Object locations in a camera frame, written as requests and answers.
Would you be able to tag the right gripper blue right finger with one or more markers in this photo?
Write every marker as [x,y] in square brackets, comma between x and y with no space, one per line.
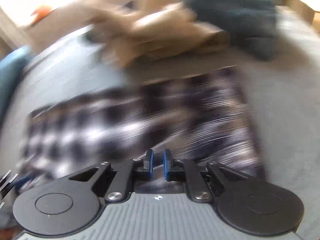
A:
[187,172]

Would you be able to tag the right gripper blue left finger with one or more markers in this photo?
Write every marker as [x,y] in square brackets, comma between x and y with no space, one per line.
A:
[130,171]

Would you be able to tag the dark plaid shirt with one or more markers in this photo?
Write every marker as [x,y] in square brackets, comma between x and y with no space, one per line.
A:
[202,117]

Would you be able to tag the beige trousers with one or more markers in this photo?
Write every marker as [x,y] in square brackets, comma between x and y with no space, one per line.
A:
[151,29]

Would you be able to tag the blue pillow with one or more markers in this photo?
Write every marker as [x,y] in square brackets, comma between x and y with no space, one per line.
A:
[11,71]

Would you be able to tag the blue denim jeans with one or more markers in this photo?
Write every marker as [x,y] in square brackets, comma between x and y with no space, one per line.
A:
[250,23]

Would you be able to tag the orange object on windowsill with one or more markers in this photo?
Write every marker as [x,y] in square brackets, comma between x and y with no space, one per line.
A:
[40,13]

